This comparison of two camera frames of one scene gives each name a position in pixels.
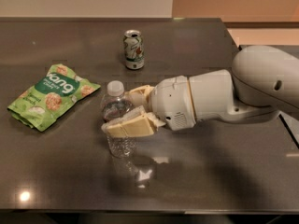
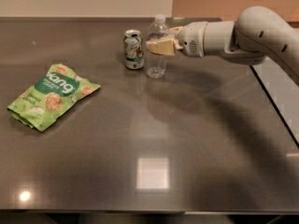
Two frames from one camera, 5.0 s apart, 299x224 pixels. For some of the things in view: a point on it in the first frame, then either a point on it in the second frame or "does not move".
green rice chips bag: (39, 105) does not move
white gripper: (170, 101) -> (192, 38)
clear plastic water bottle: (115, 105) -> (157, 64)
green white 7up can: (134, 48) does not move
